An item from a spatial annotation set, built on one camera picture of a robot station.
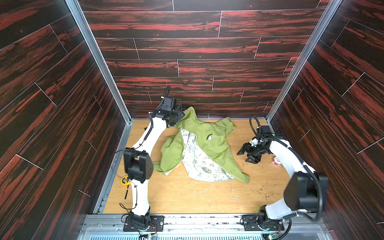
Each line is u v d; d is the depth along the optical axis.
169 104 0.70
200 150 1.02
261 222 0.68
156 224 0.73
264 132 0.69
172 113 0.76
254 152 0.72
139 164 0.52
